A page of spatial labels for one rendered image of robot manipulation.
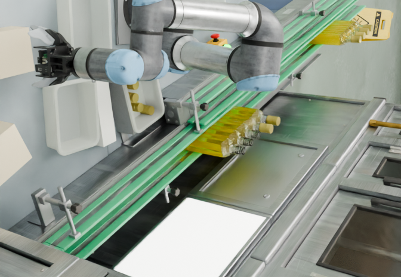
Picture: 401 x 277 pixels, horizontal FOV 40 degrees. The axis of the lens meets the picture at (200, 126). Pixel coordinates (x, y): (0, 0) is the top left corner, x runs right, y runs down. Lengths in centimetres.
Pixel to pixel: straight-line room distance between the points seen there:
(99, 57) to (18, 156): 49
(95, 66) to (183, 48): 61
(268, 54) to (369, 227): 66
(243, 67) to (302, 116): 98
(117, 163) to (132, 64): 74
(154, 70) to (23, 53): 43
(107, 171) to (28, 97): 37
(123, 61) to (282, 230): 83
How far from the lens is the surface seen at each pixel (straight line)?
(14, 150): 160
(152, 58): 129
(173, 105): 202
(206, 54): 170
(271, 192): 194
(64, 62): 129
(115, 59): 120
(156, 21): 129
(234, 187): 198
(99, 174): 186
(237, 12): 145
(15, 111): 168
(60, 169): 183
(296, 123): 244
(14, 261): 133
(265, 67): 153
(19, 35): 158
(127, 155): 193
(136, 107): 196
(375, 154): 220
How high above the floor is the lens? 207
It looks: 33 degrees down
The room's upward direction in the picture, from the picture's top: 99 degrees clockwise
